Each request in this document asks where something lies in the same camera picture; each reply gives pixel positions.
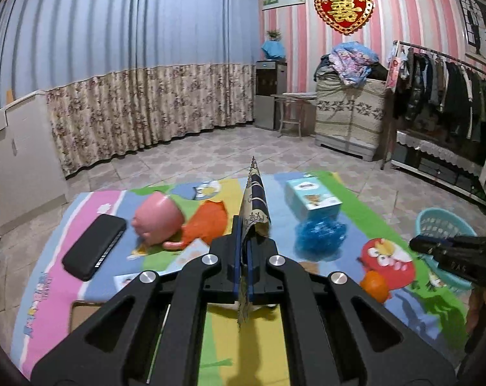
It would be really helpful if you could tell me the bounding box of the pile of dark clothes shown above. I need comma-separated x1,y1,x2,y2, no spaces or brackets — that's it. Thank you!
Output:
313,54,336,83

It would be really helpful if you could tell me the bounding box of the white lace cloth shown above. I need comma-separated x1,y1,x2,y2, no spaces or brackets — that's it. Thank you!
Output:
396,129,485,166

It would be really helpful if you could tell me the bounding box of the light blue plastic basket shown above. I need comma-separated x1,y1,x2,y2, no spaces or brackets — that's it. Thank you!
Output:
416,208,479,292

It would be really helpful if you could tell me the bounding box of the colourful cartoon printed mat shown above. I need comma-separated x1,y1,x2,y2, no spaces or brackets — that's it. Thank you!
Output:
10,171,469,386

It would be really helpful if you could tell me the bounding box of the brown cardboard piece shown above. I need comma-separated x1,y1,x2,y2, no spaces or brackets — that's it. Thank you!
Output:
69,301,109,334

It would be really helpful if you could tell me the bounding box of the blue curtain with floral hem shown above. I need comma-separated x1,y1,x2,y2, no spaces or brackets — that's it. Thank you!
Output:
0,0,260,178

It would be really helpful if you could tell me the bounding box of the orange plush toy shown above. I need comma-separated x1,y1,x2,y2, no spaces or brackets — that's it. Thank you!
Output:
180,199,229,248

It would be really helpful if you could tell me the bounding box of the framed wall poster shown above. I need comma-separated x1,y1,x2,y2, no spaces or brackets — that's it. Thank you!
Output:
456,0,486,62

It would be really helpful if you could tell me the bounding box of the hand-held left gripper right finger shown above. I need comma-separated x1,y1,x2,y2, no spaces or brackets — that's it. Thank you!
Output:
243,231,457,386

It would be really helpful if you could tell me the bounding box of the row of hanging clothes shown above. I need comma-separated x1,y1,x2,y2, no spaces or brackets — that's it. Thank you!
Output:
391,46,486,141

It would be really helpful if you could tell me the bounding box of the metal clothes rack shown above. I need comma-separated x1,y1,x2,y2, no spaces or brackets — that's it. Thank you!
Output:
381,40,486,170

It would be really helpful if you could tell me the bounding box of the beige dark-striped snack wrapper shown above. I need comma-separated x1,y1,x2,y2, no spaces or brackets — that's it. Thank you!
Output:
237,156,272,332

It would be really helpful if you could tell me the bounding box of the pink hanging bag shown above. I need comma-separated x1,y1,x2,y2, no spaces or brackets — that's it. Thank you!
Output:
387,58,401,89

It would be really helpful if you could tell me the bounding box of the small white folding table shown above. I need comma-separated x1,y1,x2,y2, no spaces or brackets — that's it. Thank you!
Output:
271,92,318,137

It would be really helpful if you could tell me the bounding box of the red heart wall decoration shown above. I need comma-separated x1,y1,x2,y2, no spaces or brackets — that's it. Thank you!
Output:
314,0,375,35

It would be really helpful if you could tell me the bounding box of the light blue tissue box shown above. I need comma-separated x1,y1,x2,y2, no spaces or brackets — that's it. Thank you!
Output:
284,178,342,223

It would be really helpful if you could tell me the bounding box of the white cabinet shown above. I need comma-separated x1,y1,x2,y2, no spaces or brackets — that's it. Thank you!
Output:
0,88,69,234

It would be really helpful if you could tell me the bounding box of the black phone case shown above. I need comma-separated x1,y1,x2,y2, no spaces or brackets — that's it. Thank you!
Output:
61,214,128,282

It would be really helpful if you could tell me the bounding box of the grey water dispenser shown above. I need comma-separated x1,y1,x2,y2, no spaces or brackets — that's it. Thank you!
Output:
254,60,288,130

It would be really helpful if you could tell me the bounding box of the blue covered water bottle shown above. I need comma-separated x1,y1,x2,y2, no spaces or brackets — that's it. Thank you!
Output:
261,39,286,62

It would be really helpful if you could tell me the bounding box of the blue mesh bath sponge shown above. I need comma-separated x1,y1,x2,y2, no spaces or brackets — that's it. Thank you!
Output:
294,214,348,259

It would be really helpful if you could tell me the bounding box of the pink cup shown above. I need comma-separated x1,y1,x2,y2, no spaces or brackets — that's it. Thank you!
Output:
130,192,187,250

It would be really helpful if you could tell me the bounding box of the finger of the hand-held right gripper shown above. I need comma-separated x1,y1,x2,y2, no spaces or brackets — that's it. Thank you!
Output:
408,234,459,255
422,248,475,287

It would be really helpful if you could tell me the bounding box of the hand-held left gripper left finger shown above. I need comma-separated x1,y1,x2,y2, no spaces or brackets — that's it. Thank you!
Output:
30,215,247,386

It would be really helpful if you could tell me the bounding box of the floral blue quilt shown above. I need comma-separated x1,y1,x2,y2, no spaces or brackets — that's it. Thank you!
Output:
331,41,381,87

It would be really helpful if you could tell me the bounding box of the cabinet under patterned cloth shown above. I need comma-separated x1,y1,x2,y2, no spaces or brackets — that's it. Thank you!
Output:
314,74,388,161

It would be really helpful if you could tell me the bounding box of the low dark cabinet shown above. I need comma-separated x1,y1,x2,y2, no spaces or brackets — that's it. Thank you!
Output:
391,126,486,207

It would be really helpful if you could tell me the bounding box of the orange fruit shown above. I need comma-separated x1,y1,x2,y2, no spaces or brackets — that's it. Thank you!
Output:
360,270,392,304

